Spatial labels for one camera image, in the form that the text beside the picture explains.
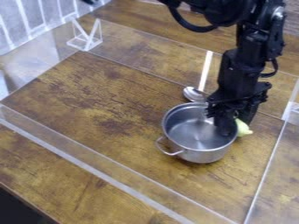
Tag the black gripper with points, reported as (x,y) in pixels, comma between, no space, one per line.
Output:
(240,91)

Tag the green spoon handle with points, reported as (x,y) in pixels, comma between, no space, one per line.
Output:
(243,129)

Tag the stainless steel pot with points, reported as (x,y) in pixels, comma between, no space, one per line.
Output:
(191,137)

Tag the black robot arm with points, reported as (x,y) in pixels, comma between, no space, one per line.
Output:
(259,21)

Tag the clear acrylic triangle stand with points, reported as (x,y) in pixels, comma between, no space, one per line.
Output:
(85,41)

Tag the clear acrylic front barrier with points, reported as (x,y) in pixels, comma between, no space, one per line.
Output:
(156,195)

